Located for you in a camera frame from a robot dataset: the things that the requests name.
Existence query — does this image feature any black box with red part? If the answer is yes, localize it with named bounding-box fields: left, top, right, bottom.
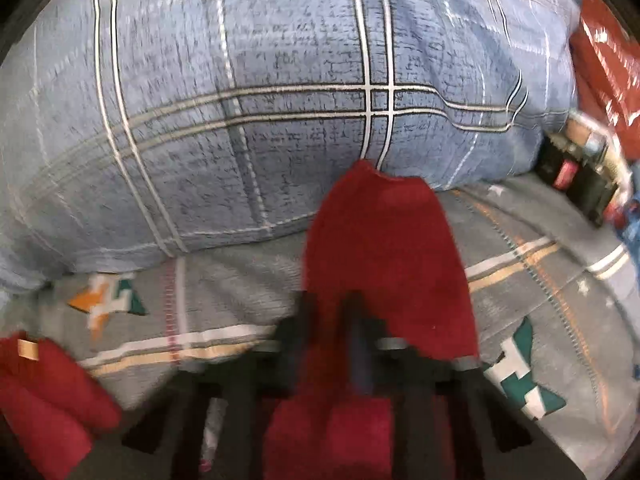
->
left=537, top=110, right=636, bottom=228

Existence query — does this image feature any red knit garment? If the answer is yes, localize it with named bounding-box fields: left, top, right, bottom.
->
left=262, top=159, right=482, bottom=480

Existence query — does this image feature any grey printed bed sheet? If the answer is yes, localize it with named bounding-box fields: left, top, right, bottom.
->
left=35, top=172, right=640, bottom=480

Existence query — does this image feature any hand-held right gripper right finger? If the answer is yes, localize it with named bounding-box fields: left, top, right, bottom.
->
left=344, top=294, right=533, bottom=480

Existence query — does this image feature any blue plaid quilt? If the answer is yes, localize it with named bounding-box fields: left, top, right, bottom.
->
left=0, top=0, right=586, bottom=292

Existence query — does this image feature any red cloth with tag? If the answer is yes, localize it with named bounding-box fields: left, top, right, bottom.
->
left=0, top=332, right=123, bottom=480

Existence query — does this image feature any red plastic bag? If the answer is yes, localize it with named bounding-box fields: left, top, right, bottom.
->
left=570, top=0, right=640, bottom=163

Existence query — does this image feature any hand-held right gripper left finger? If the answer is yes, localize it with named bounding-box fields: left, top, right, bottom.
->
left=122, top=292, right=317, bottom=480

